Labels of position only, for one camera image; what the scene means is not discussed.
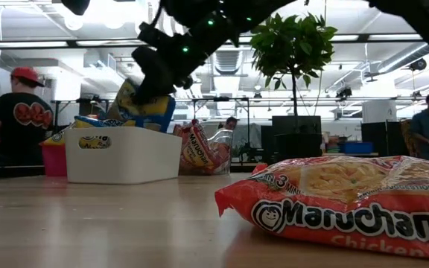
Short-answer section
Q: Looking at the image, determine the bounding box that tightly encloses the black monitor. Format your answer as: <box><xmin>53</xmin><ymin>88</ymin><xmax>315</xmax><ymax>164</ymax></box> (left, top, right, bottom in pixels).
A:
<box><xmin>272</xmin><ymin>115</ymin><xmax>322</xmax><ymax>134</ymax></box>

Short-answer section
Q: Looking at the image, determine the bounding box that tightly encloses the white plastic bin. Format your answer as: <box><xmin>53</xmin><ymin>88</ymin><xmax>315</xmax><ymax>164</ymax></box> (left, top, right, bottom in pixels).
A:
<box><xmin>64</xmin><ymin>126</ymin><xmax>183</xmax><ymax>185</ymax></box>

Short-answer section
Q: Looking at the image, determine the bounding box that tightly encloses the black cabinet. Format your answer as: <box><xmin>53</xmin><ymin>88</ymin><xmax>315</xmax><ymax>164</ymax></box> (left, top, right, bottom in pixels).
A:
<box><xmin>360</xmin><ymin>121</ymin><xmax>404</xmax><ymax>156</ymax></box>

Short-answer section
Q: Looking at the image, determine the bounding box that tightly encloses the clear plastic bin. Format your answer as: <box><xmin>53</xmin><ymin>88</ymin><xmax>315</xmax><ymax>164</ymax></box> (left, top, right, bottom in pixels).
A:
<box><xmin>179</xmin><ymin>128</ymin><xmax>235</xmax><ymax>176</ymax></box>

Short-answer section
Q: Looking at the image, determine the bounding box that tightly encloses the orange Maruchan noodle packet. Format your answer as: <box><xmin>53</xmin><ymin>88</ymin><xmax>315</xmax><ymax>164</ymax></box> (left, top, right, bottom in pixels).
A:
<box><xmin>41</xmin><ymin>130</ymin><xmax>67</xmax><ymax>147</ymax></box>
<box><xmin>214</xmin><ymin>154</ymin><xmax>429</xmax><ymax>261</ymax></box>

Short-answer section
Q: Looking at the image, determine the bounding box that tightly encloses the silver ventilation duct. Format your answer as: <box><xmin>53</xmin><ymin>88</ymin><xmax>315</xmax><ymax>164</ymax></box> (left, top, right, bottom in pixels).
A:
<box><xmin>214</xmin><ymin>50</ymin><xmax>245</xmax><ymax>75</ymax></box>

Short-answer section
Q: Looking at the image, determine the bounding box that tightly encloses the black ceiling lamp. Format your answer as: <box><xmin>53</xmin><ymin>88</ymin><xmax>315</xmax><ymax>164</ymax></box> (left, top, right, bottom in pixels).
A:
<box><xmin>409</xmin><ymin>58</ymin><xmax>428</xmax><ymax>72</ymax></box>
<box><xmin>335</xmin><ymin>86</ymin><xmax>353</xmax><ymax>99</ymax></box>

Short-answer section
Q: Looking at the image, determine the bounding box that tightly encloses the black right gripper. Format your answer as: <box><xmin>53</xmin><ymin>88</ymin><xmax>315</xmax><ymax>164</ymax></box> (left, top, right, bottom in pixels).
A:
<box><xmin>131</xmin><ymin>21</ymin><xmax>234</xmax><ymax>105</ymax></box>

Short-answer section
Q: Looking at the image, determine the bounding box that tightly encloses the blue storage bin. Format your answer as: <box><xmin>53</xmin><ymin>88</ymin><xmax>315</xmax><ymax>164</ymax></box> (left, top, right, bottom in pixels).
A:
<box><xmin>339</xmin><ymin>141</ymin><xmax>375</xmax><ymax>155</ymax></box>

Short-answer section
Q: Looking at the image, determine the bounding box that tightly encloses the green leafy plant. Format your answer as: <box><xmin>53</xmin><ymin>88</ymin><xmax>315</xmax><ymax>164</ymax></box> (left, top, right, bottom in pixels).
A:
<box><xmin>250</xmin><ymin>12</ymin><xmax>339</xmax><ymax>134</ymax></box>

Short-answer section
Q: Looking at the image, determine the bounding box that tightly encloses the red plastic bin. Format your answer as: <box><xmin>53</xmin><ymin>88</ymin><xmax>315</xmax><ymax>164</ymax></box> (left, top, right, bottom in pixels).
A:
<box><xmin>39</xmin><ymin>144</ymin><xmax>68</xmax><ymax>178</ymax></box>

